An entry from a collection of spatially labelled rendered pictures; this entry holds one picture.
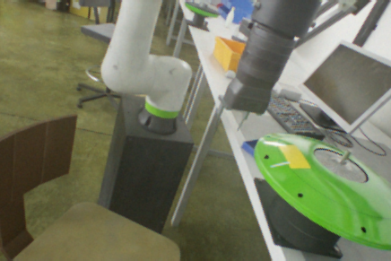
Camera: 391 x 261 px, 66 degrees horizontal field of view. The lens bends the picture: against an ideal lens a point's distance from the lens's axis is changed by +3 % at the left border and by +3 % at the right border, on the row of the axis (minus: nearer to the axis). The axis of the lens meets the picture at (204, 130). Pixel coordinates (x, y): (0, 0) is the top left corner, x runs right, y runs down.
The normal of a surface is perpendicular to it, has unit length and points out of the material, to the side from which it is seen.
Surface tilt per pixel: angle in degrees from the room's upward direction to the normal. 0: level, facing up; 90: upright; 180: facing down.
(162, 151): 90
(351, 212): 23
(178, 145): 90
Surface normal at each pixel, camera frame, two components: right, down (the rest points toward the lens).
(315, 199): 0.05, -0.69
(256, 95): 0.29, 0.48
